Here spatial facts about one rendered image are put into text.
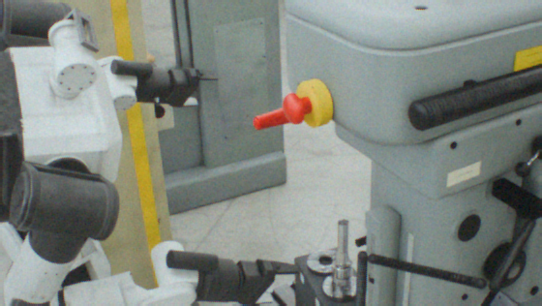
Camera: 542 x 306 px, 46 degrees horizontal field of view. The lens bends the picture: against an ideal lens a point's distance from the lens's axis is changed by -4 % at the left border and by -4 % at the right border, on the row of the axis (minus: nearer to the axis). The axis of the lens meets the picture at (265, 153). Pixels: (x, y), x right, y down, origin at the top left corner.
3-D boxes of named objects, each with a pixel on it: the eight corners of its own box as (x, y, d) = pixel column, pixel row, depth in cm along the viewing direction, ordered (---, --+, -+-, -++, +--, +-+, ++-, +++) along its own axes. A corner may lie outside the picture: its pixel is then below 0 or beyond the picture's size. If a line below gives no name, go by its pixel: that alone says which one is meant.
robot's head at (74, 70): (53, 103, 105) (58, 63, 99) (45, 60, 111) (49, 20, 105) (93, 101, 108) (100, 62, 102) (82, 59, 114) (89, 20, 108)
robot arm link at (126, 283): (199, 305, 123) (131, 324, 121) (188, 267, 129) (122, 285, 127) (195, 288, 118) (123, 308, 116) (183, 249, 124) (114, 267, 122)
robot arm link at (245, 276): (251, 318, 135) (201, 316, 129) (238, 280, 142) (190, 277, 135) (282, 283, 129) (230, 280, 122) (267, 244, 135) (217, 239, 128)
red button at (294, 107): (295, 131, 81) (294, 101, 79) (279, 119, 84) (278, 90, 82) (317, 124, 83) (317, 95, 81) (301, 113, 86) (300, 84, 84)
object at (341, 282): (328, 281, 151) (328, 262, 149) (347, 277, 152) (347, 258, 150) (336, 293, 147) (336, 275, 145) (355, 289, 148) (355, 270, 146)
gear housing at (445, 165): (434, 208, 84) (440, 139, 80) (330, 137, 103) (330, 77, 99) (595, 142, 98) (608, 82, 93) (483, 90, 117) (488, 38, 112)
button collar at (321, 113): (320, 135, 82) (319, 90, 79) (295, 118, 87) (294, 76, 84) (334, 131, 83) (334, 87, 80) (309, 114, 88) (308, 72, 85)
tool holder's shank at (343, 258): (333, 260, 148) (333, 220, 143) (346, 258, 149) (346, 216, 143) (338, 268, 145) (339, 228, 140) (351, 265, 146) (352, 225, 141)
